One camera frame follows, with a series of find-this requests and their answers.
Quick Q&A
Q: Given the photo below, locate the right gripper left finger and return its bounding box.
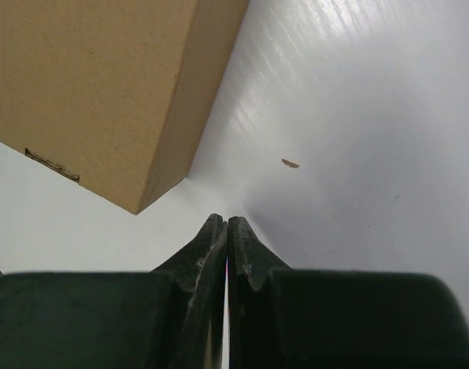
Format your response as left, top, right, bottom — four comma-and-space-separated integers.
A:
0, 214, 228, 368

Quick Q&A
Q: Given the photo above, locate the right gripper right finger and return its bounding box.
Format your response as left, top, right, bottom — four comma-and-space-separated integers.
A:
227, 217, 469, 368

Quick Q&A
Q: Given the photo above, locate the small cardboard scrap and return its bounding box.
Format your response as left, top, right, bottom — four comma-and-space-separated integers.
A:
281, 158, 300, 168

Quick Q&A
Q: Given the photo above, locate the cardboard box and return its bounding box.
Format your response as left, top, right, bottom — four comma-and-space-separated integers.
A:
0, 1, 248, 214

